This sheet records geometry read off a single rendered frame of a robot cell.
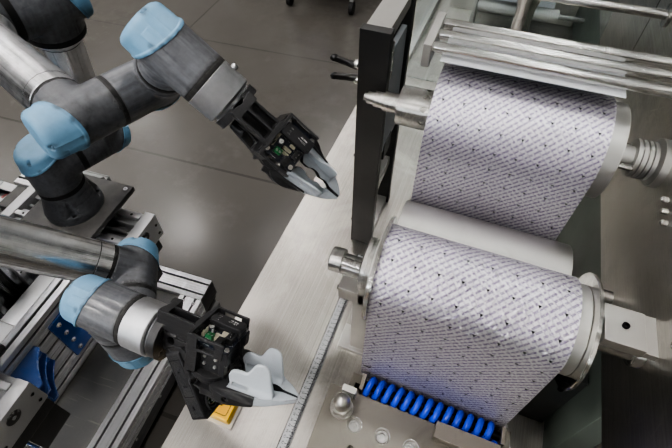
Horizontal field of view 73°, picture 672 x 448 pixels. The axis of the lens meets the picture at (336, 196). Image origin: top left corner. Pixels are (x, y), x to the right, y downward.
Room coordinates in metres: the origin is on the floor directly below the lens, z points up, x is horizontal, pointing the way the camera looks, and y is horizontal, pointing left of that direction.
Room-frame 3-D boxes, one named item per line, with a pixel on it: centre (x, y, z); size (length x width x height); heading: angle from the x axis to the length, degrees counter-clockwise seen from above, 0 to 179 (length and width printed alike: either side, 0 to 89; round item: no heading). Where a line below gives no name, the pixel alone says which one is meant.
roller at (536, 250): (0.40, -0.22, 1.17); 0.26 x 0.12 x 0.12; 69
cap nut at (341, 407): (0.22, -0.01, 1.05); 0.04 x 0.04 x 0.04
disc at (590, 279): (0.25, -0.30, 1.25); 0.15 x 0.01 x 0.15; 159
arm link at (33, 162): (0.82, 0.72, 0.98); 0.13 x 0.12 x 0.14; 138
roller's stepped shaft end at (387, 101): (0.60, -0.07, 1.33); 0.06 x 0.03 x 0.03; 69
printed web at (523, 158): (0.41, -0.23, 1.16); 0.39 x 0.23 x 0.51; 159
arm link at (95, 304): (0.31, 0.34, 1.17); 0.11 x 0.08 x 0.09; 68
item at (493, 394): (0.24, -0.15, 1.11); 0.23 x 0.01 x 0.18; 69
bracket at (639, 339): (0.23, -0.34, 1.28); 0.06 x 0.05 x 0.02; 69
